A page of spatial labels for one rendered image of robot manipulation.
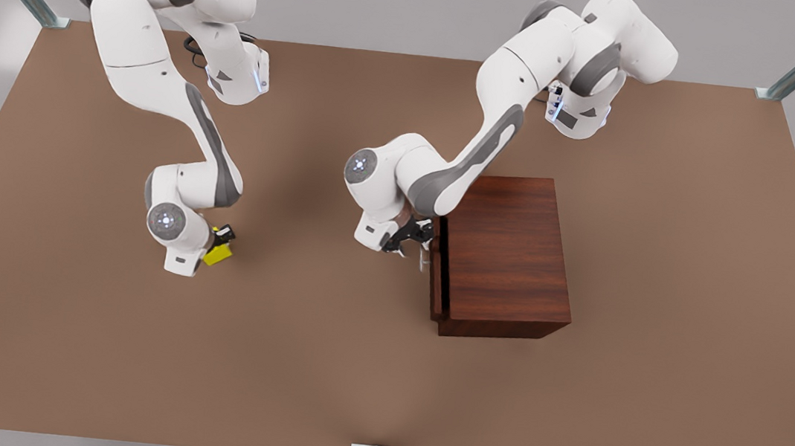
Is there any black cable loop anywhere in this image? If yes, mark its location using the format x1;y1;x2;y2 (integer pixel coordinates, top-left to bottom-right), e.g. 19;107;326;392
181;25;260;76

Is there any dark wooden drawer cabinet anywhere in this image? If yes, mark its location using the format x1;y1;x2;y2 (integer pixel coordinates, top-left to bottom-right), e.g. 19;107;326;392
419;166;588;351

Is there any yellow block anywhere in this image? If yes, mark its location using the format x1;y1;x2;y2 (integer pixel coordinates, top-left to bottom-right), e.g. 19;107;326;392
203;242;234;269

